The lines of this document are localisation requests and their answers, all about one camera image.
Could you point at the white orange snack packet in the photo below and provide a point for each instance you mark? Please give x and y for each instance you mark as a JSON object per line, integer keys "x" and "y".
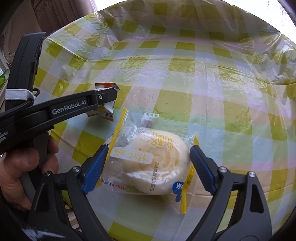
{"x": 106, "y": 93}

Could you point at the green checkered plastic tablecloth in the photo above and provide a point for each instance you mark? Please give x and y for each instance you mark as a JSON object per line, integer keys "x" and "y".
{"x": 206, "y": 68}

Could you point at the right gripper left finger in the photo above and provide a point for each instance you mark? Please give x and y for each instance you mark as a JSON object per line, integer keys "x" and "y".
{"x": 48, "y": 215}

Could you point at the striped towel cushion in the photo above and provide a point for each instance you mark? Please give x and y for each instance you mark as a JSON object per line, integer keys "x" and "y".
{"x": 72, "y": 218}

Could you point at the round bun clear package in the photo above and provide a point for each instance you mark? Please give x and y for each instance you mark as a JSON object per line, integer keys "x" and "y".
{"x": 148, "y": 161}

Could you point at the person left hand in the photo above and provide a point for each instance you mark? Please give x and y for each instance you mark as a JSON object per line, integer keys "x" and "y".
{"x": 18, "y": 162}

